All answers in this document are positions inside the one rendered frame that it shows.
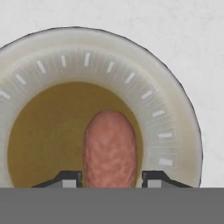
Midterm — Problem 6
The pink sausage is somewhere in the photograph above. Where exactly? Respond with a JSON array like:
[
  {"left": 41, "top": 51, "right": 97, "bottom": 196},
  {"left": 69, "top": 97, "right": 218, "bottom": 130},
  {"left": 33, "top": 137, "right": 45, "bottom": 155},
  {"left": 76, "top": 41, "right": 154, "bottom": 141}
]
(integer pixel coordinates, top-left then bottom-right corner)
[{"left": 82, "top": 109, "right": 138, "bottom": 189}]

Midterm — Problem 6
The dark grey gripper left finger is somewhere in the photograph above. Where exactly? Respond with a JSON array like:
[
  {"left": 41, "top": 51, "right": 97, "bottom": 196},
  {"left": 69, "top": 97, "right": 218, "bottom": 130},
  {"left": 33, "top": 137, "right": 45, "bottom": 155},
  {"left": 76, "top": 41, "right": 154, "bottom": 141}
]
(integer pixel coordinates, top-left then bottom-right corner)
[{"left": 31, "top": 170, "right": 83, "bottom": 189}]

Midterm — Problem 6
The white plate with olive centre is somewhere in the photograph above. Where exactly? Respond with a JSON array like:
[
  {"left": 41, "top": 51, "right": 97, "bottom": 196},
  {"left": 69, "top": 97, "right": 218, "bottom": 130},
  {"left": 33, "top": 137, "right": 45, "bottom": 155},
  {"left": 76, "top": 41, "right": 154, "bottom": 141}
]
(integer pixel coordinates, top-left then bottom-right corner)
[{"left": 0, "top": 26, "right": 204, "bottom": 189}]

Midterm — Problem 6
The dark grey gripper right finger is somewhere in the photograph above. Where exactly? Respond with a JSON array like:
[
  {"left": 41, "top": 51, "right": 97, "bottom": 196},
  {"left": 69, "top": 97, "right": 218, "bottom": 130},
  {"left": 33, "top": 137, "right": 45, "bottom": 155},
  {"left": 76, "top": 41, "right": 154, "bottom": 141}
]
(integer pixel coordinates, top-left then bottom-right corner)
[{"left": 141, "top": 170, "right": 193, "bottom": 189}]

